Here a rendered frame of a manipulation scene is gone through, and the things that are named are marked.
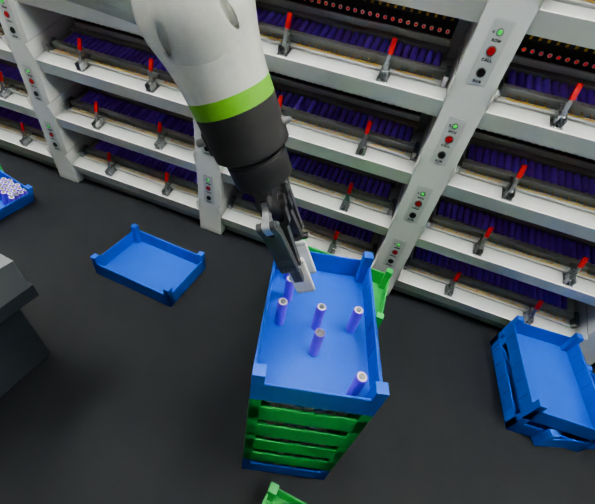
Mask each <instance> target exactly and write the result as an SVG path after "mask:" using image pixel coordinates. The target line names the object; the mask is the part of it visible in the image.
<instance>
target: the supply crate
mask: <svg viewBox="0 0 595 504"><path fill-rule="evenodd" d="M310 254H311V257H312V260H313V262H314V265H315V268H316V273H313V274H310V276H311V278H312V281H313V283H314V286H315V291H313V292H305V293H297V292H296V290H295V287H294V291H293V296H292V301H291V302H289V303H288V306H287V311H286V316H285V321H284V324H283V325H282V326H278V325H276V324H275V316H276V310H277V304H278V300H279V298H282V297H283V294H284V288H285V283H286V280H285V279H284V277H283V276H284V274H281V272H280V270H279V269H278V267H277V265H276V263H275V261H273V266H272V271H271V277H270V282H269V287H268V292H267V297H266V303H265V308H264V313H263V318H262V323H261V329H260V334H259V339H258V344H257V349H256V355H255V360H254V365H253V371H252V377H251V386H250V395H249V398H250V399H257V400H264V401H271V402H278V403H284V404H291V405H298V406H305V407H312V408H318V409H325V410H332V411H339V412H346V413H353V414H359V415H366V416H374V415H375V413H376V412H377V411H378V410H379V408H380V407H381V406H382V404H383V403H384V402H385V400H386V399H387V398H388V397H389V395H390V394H389V386H388V383H387V382H383V379H382V369H381V359H380V350H379V340H378V331H377V321H376V311H375V302H374V292H373V282H372V273H371V268H370V267H371V265H372V262H373V260H374V256H373V253H372V252H366V251H364V253H363V256H362V258H361V260H360V259H354V258H348V257H341V256H335V255H329V254H323V253H317V252H311V251H310ZM318 303H324V304H325V305H326V306H327V309H326V312H325V315H324V318H323V321H322V324H321V327H320V328H322V329H324V330H325V332H326V335H325V337H324V340H323V343H322V346H321V348H320V351H319V354H318V355H317V356H315V357H313V356H311V355H310V354H309V348H310V345H311V341H312V338H313V335H314V332H315V331H314V330H313V329H312V328H311V323H312V320H313V316H314V313H315V310H316V306H317V304H318ZM355 306H360V307H362V308H363V310H364V313H363V315H362V317H361V319H360V321H359V323H358V325H357V327H356V330H355V332H354V333H348V332H347V331H346V326H347V323H348V321H349V319H350V316H351V314H352V312H353V309H354V307H355ZM359 371H363V372H365V373H366V374H367V376H368V380H367V382H366V383H365V385H364V387H363V388H362V390H361V391H360V393H359V395H358V396H352V395H346V392H347V390H348V388H349V386H350V384H351V383H352V381H353V379H354V377H355V376H356V374H357V372H359Z"/></svg>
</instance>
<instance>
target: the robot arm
mask: <svg viewBox="0 0 595 504"><path fill-rule="evenodd" d="M66 1H69V2H72V3H76V4H79V5H82V6H85V7H88V8H91V9H94V10H97V11H100V12H103V13H105V14H108V15H111V16H114V17H117V18H119V19H122V20H125V21H127V22H130V23H133V24H135V25H137V26H138V28H139V30H140V32H141V34H142V36H143V38H144V40H145V41H146V43H147V44H148V46H149V47H150V49H151V50H152V51H153V52H154V54H155V55H156V56H157V57H158V59H159V60H160V61H161V63H162V64H163V65H164V67H165V68H166V70H167V71H168V72H169V74H170V75H171V77H172V78H173V80H174V82H175V83H176V85H177V86H178V88H179V90H180V91H181V93H182V95H183V97H184V99H185V101H186V103H187V105H188V107H189V109H190V111H191V113H192V115H193V117H194V119H195V121H196V123H197V125H198V127H199V129H200V131H201V137H202V138H201V139H197V140H196V141H195V143H196V146H197V147H198V148H201V147H205V146H206V147H207V149H208V151H209V153H210V155H211V156H213V157H214V159H215V161H216V163H217V164H218V165H220V166H223V167H227V169H228V171H229V173H230V175H231V177H232V179H233V181H234V184H235V186H236V188H237V189H238V190H239V191H240V192H242V193H246V194H249V195H251V196H253V197H254V198H255V199H254V200H255V206H256V209H257V211H258V212H259V213H260V214H261V217H262V223H260V224H256V231H257V233H258V234H259V235H260V236H261V238H262V239H263V240H264V242H265V244H266V246H267V248H268V250H269V251H270V253H271V255H272V257H273V259H274V261H275V263H276V265H277V267H278V269H279V270H280V272H281V274H286V273H288V274H289V276H290V278H291V281H292V283H293V285H294V287H295V290H296V292H297V293H305V292H313V291H315V286H314V283H313V281H312V278H311V276H310V274H313V273H316V268H315V265H314V262H313V260H312V257H311V254H310V251H309V249H308V246H307V243H306V241H305V240H302V239H307V238H309V236H308V232H303V231H302V229H303V227H304V224H303V222H302V219H301V216H300V213H299V210H298V207H297V204H296V201H295V198H294V195H293V192H292V189H291V186H290V182H289V178H288V177H289V176H290V174H291V171H292V164H291V161H290V158H289V155H288V152H287V149H286V146H285V143H286V141H287V139H288V137H289V133H288V130H287V126H286V125H287V124H288V123H289V122H291V121H292V120H291V116H284V115H283V114H282V111H281V108H280V105H279V102H278V99H277V96H276V92H275V89H274V86H273V83H272V80H271V77H270V74H269V71H268V68H267V64H266V61H265V57H264V53H263V49H262V44H261V39H260V33H259V27H258V19H257V10H256V2H255V0H66Z"/></svg>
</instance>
